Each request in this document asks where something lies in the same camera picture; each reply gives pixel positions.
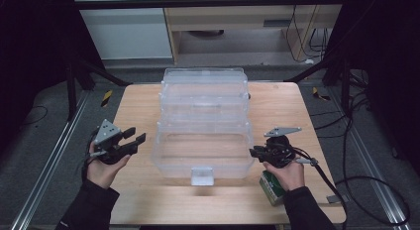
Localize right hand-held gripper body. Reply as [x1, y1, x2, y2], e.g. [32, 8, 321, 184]
[262, 126, 303, 170]

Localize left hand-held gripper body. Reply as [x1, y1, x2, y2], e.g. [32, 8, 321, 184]
[93, 118, 134, 166]

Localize green printed carton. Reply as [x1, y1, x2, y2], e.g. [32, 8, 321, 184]
[258, 170, 287, 207]

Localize clear plastic storage box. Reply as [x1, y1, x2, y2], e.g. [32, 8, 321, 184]
[151, 66, 256, 187]

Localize person's right hand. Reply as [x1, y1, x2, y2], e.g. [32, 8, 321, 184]
[262, 159, 306, 192]

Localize person's left hand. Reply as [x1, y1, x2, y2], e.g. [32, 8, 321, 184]
[86, 140, 132, 190]

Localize yellow black striped tape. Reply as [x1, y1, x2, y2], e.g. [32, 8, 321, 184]
[311, 86, 332, 102]
[100, 89, 114, 108]

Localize black metal stand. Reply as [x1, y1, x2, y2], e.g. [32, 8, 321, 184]
[283, 55, 353, 116]
[64, 56, 133, 122]

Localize grey tape piece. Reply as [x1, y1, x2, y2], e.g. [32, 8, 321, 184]
[326, 193, 351, 205]

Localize white cabinet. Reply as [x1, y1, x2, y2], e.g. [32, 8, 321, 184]
[69, 0, 174, 60]

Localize black curtain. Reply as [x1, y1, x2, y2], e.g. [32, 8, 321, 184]
[0, 0, 102, 155]
[330, 0, 420, 176]

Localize light wooden desk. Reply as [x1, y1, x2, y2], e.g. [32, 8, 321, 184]
[160, 0, 345, 64]

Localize black horizontal bar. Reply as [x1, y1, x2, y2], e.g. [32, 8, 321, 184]
[73, 0, 346, 11]

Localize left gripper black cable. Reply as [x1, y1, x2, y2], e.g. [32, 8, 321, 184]
[80, 127, 107, 182]

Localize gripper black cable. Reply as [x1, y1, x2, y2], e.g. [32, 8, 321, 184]
[80, 127, 107, 182]
[291, 146, 350, 230]

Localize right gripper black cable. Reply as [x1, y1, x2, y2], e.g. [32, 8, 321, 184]
[291, 146, 350, 230]

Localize aluminium floor rail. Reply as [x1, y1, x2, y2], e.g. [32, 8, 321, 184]
[330, 87, 414, 230]
[9, 90, 91, 230]

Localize thin black floor cable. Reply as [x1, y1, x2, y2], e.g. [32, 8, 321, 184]
[19, 105, 50, 127]

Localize bundle of black floor cables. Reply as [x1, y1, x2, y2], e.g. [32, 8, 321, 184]
[310, 70, 371, 139]

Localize hanging black desk cables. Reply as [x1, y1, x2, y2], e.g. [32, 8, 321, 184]
[285, 5, 331, 63]

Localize looped black floor cable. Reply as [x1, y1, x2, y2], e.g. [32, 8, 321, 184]
[335, 174, 412, 226]

